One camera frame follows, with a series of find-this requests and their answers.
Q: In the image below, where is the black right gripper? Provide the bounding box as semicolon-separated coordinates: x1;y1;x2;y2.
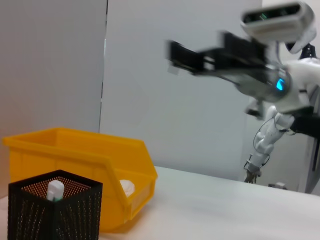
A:
165;31;271;84

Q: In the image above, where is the white paper ball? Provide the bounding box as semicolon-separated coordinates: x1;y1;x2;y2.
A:
119;179;137;199

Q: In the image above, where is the mint green pen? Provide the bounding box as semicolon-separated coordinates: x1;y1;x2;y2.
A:
46;179;65;203

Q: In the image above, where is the black mesh pen holder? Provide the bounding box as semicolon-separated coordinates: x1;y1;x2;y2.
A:
7;169;104;240

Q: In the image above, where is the white humanoid robot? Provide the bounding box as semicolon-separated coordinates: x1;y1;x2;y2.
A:
243;22;320;185

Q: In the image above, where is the yellow plastic bin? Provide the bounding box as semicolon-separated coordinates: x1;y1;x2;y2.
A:
1;127;159;234

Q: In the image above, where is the right wrist camera housing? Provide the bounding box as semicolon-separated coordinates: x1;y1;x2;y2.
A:
239;1;315;43

